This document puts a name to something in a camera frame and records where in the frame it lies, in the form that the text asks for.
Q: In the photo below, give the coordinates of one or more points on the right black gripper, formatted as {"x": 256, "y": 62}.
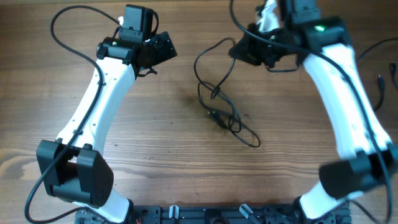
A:
{"x": 248, "y": 46}

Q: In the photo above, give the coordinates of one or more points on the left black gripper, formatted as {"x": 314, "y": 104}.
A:
{"x": 164, "y": 46}

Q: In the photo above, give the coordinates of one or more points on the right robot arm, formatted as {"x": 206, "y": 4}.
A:
{"x": 323, "y": 47}

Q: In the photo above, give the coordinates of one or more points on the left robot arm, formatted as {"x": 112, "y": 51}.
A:
{"x": 72, "y": 166}

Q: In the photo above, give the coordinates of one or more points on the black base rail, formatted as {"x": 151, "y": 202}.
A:
{"x": 268, "y": 214}

